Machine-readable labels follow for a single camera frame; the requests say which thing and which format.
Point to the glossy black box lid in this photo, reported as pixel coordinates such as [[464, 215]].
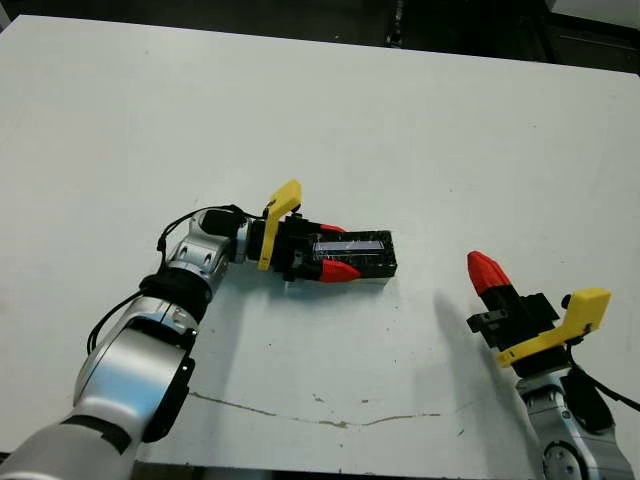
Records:
[[370, 255]]

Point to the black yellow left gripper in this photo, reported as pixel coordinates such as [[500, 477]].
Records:
[[275, 235]]

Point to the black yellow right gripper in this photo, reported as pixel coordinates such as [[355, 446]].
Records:
[[530, 330]]

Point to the black box base white insert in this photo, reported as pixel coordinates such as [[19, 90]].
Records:
[[377, 281]]

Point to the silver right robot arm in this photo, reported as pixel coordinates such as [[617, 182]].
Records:
[[560, 440]]

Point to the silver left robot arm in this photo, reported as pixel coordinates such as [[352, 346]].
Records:
[[130, 370]]

